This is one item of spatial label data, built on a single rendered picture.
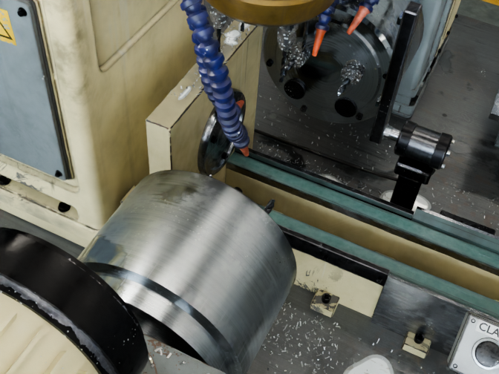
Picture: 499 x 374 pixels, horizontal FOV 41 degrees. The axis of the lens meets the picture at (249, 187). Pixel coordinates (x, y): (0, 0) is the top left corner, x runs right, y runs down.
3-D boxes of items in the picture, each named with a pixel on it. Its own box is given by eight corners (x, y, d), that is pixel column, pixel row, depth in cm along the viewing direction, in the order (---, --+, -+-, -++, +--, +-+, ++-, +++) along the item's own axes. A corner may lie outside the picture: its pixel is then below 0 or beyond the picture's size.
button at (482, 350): (470, 358, 81) (471, 361, 79) (479, 335, 81) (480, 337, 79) (494, 369, 80) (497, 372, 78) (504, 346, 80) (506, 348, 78)
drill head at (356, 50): (237, 125, 125) (245, 8, 106) (319, 14, 150) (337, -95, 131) (364, 172, 118) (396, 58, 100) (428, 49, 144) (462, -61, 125)
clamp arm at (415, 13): (364, 139, 112) (399, 9, 93) (370, 129, 114) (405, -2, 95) (385, 147, 112) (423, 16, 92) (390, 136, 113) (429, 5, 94)
